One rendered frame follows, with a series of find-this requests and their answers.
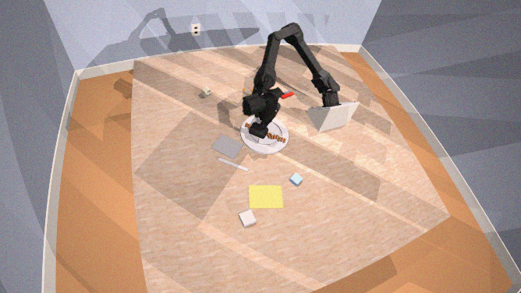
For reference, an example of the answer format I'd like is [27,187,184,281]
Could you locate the yellow flat square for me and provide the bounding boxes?
[248,185,283,209]

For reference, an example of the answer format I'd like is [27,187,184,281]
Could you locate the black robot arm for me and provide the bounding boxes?
[242,23,341,118]

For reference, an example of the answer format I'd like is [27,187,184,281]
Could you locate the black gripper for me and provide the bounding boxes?
[249,103,281,139]

